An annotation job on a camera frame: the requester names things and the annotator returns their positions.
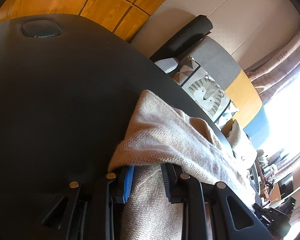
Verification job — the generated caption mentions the tiger print cushion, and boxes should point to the tiger print cushion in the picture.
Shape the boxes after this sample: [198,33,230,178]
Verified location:
[173,57,239,129]

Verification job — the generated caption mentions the deer print cushion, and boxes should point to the deer print cushion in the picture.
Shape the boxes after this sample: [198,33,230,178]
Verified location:
[226,120,257,170]

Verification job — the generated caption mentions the black padded table mat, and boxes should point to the black padded table mat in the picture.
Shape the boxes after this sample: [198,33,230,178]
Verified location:
[0,14,207,239]

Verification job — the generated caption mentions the wooden side desk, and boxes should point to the wooden side desk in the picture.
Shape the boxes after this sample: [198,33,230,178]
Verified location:
[255,150,281,207]

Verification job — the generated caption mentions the black rolled mat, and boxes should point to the black rolled mat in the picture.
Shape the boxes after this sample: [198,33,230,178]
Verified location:
[149,15,213,62]

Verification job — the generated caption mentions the beige knit sweater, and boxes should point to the beige knit sweater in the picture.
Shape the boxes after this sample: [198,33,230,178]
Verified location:
[108,90,255,239]

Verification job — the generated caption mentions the patterned window curtain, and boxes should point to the patterned window curtain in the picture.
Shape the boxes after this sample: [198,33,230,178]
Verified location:
[244,30,300,105]

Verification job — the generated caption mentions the grey yellow blue sofa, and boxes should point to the grey yellow blue sofa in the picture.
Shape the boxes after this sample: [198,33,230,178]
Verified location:
[154,36,269,148]

